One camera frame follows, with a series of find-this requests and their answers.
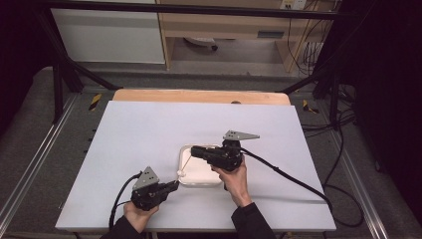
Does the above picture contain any aluminium floor rail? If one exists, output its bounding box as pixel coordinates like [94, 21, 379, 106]
[326, 128, 390, 239]
[0, 94, 82, 227]

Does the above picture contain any thin wooden stick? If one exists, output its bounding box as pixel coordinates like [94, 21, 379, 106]
[173, 154, 194, 184]

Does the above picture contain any light wooden desk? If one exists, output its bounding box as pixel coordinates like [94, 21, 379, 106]
[155, 0, 340, 73]

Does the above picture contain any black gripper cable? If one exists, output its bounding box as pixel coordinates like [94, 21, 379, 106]
[107, 170, 143, 231]
[240, 146, 365, 229]

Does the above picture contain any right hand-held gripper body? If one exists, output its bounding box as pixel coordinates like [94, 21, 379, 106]
[206, 129, 261, 172]

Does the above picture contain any wooden board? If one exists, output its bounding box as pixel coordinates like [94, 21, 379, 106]
[111, 88, 292, 107]

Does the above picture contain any white cabinet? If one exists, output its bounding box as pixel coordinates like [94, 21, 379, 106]
[50, 7, 166, 65]

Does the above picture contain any white power strip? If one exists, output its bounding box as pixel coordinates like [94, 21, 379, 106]
[280, 0, 309, 11]

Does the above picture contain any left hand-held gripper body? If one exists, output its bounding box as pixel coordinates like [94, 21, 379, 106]
[129, 165, 164, 212]

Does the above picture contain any bundle of black cables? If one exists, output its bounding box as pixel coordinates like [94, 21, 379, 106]
[300, 83, 358, 138]

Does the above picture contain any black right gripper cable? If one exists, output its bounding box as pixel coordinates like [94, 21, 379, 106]
[240, 146, 365, 229]

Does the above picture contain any person's left hand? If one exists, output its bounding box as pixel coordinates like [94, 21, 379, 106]
[122, 200, 160, 234]

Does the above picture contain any black metal frame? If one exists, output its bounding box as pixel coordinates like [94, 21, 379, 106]
[34, 0, 352, 128]

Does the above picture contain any office chair base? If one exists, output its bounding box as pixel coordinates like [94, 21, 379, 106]
[183, 36, 219, 52]

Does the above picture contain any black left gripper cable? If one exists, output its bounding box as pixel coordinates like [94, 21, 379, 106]
[107, 170, 143, 231]

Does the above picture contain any person's right hand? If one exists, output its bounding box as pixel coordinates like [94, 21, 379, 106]
[211, 155, 254, 209]

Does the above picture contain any cream enamel tray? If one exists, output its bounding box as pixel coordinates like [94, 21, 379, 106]
[177, 143, 224, 187]

